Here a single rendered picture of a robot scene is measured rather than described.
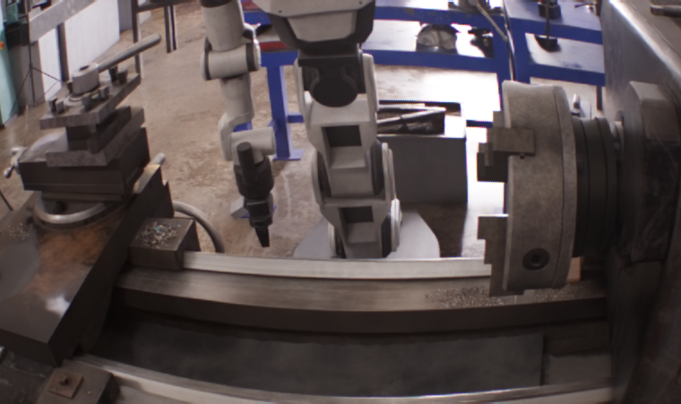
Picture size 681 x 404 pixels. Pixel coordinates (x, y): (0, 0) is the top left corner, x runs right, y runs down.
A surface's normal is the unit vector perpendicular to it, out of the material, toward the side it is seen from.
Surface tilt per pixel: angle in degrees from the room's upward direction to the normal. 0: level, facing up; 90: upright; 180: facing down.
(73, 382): 0
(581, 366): 0
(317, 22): 110
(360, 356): 10
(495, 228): 72
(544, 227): 81
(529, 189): 64
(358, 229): 40
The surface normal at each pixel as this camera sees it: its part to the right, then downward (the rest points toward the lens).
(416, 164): -0.16, 0.49
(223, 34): 0.05, 0.76
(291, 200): -0.11, -0.87
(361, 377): 0.12, -0.85
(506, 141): -0.22, -0.32
